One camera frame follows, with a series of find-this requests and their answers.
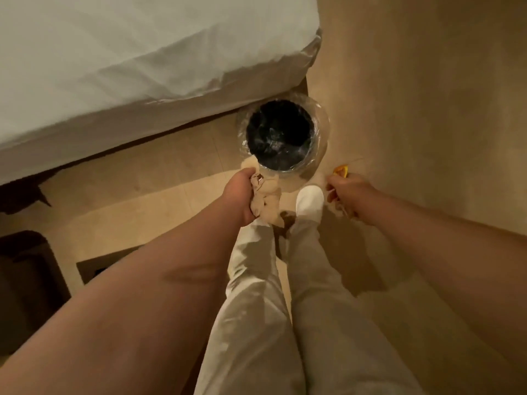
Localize person's right hand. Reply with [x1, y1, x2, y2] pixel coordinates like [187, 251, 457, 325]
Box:
[326, 173, 377, 222]

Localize person's left hand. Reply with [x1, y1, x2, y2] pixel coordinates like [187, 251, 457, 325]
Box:
[222, 167, 257, 227]

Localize orange plastic wrapper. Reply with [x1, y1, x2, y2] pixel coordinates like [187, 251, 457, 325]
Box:
[327, 164, 355, 218]

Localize beige tissue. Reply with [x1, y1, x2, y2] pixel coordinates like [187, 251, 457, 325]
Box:
[250, 173, 285, 228]

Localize person's right forearm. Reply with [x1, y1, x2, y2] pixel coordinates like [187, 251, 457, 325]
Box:
[354, 189, 527, 377]

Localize person's left forearm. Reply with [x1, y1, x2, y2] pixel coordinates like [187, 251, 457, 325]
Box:
[0, 195, 258, 395]

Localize white slipper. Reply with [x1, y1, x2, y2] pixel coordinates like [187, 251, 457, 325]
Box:
[295, 185, 325, 223]

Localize black trash bin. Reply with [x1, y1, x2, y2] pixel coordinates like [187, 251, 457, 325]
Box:
[245, 98, 317, 172]

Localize clear plastic bin liner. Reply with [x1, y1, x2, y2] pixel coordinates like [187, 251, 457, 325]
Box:
[236, 92, 331, 180]

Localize person's light trousers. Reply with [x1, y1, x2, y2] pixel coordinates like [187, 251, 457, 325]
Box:
[194, 216, 425, 395]

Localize white bed duvet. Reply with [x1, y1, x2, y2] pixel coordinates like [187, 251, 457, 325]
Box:
[0, 0, 323, 186]

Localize dark bed base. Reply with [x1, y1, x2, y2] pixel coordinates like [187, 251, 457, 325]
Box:
[0, 80, 309, 215]

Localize dark wooden furniture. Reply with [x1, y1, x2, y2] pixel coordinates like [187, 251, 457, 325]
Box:
[0, 230, 71, 358]

